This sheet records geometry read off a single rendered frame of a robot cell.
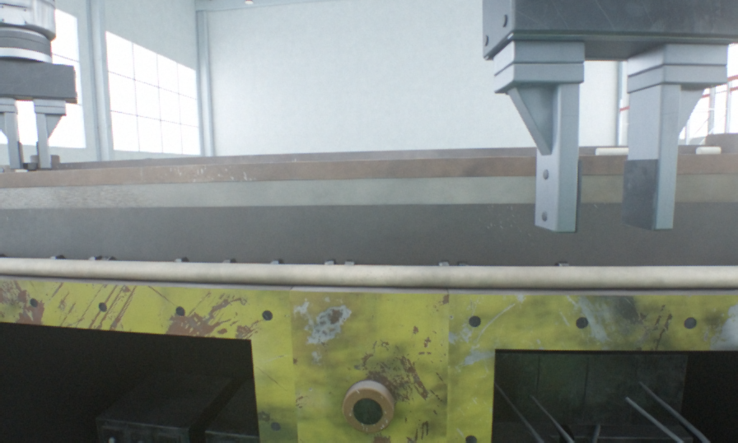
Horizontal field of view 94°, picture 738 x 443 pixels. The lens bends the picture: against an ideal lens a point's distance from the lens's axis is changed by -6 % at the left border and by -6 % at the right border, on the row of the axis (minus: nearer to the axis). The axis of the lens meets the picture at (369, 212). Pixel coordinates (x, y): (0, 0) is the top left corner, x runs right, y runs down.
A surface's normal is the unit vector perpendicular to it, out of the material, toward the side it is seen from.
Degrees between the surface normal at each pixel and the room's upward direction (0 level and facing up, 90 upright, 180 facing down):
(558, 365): 90
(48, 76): 90
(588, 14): 90
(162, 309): 90
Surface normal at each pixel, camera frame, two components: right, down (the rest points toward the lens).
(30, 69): 0.61, 0.07
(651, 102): -1.00, 0.02
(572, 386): -0.13, 0.12
